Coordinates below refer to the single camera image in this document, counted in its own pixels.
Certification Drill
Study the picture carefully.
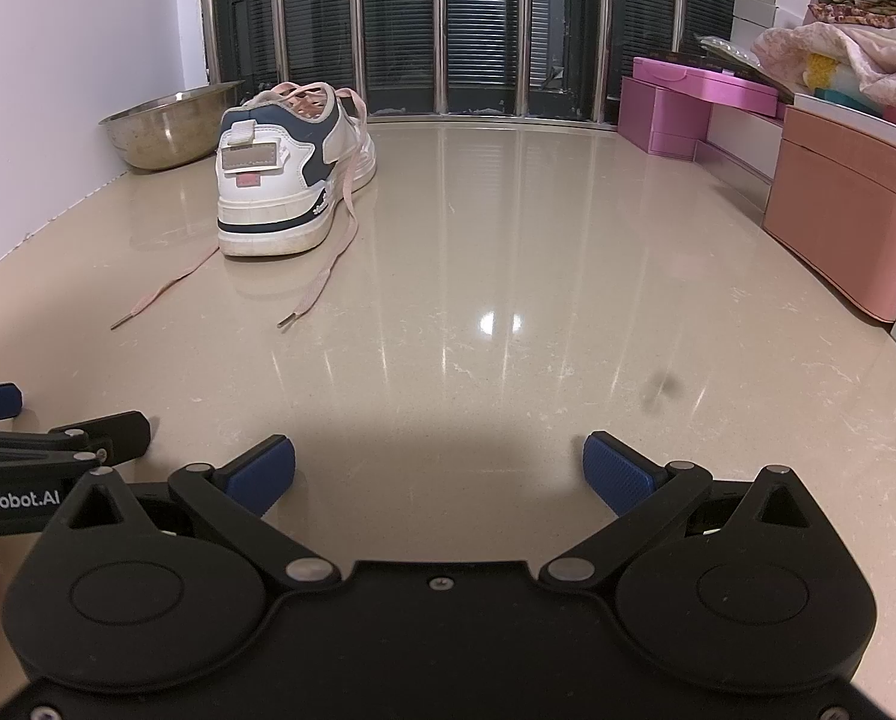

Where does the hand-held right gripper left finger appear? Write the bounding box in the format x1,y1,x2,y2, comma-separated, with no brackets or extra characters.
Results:
58,433,342,590

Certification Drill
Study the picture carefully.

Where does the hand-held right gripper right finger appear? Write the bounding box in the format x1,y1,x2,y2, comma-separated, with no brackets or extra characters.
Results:
539,431,831,590

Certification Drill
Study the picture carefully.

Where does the pink shoelace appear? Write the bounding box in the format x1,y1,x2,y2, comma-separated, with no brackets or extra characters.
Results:
110,79,370,331

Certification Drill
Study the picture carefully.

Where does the white navy sneaker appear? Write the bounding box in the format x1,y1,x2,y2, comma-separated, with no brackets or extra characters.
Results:
215,81,377,257

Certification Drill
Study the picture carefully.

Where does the steel bowl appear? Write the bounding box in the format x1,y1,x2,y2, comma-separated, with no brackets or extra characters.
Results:
98,80,246,171

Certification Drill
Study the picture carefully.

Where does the salmon pink storage box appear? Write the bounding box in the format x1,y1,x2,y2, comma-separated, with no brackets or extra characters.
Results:
763,105,896,325

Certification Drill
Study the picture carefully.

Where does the white low box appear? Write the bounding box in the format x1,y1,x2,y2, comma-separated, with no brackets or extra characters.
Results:
695,101,788,200

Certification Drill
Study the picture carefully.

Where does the magenta flat box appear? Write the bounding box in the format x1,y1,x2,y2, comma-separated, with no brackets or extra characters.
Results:
634,56,785,119

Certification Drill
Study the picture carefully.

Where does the teal folded cloth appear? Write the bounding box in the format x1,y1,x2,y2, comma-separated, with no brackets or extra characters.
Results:
815,86,885,119

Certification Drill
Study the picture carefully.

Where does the yellow folded towel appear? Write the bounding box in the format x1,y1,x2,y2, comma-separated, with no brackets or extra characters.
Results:
804,52,839,91

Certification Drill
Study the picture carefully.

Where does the dark louvred window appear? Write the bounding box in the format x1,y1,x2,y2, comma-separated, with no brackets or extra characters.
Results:
208,0,753,121

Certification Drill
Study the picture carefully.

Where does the steel window railing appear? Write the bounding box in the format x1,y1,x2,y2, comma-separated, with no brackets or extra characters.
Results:
196,0,756,125

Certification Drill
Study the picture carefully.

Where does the stack of white boxes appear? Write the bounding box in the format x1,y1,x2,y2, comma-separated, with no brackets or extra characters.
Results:
733,0,846,46

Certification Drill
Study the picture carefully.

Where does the brown floral blanket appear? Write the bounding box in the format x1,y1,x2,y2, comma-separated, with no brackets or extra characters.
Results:
808,4,896,35

